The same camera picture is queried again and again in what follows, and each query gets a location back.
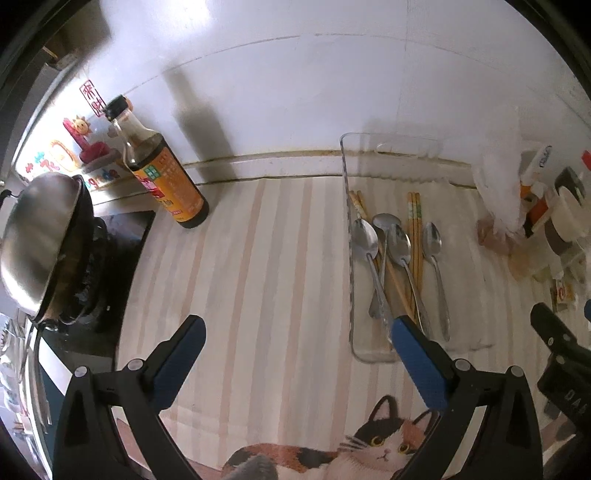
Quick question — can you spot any tea bag packet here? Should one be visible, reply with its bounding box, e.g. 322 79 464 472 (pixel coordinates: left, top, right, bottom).
551 278 577 311

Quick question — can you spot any striped cat print mat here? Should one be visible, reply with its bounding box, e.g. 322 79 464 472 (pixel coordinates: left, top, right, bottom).
116 177 551 469

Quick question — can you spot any slim steel spoon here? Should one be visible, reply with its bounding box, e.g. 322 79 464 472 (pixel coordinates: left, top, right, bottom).
423 222 451 341

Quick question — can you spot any chopstick orange patterned band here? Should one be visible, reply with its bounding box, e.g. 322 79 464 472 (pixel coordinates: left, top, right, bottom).
348 190 413 316

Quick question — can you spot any chopstick green band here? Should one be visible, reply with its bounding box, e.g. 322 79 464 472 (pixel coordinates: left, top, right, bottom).
414 192 424 291

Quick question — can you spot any long steel spoon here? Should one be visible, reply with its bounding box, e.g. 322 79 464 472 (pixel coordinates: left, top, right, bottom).
388 225 432 339

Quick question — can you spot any gas stove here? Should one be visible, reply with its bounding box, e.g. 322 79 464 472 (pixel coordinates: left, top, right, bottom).
27 209 158 361

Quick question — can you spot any white tape roll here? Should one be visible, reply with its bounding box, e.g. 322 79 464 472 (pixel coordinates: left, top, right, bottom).
544 186 590 255

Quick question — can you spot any colourful toy decoration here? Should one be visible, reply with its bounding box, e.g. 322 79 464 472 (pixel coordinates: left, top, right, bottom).
15 78 136 192

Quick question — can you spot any large steel spoon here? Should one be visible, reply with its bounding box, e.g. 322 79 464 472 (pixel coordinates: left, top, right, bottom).
351 218 394 333

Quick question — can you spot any chopstick light blue band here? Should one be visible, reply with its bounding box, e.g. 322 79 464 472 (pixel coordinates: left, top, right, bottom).
407 191 415 280

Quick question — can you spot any steel wok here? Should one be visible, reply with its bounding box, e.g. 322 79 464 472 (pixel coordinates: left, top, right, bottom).
1 172 94 323

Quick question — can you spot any soy sauce bottle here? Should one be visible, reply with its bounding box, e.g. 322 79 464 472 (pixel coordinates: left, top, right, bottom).
104 95 209 229

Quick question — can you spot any glass jar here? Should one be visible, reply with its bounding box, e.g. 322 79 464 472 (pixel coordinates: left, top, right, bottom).
509 232 564 282

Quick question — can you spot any clear plastic utensil tray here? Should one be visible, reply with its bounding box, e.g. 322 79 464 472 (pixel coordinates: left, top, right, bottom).
339 133 472 364

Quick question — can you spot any small spoon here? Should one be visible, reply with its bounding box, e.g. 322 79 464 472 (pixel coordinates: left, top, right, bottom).
369 213 406 319

